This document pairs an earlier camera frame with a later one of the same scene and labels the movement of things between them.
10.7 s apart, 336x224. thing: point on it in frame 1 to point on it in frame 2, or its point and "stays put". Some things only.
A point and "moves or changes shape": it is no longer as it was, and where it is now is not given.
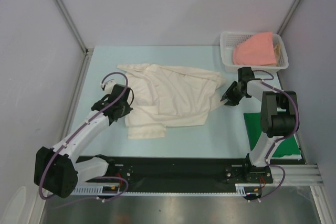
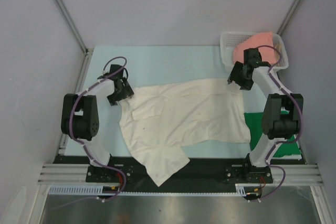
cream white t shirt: x=166 y=96 moves or changes shape
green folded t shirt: x=289 y=146 stays put
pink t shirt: x=258 y=49 stays put
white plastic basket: x=229 y=41 stays put
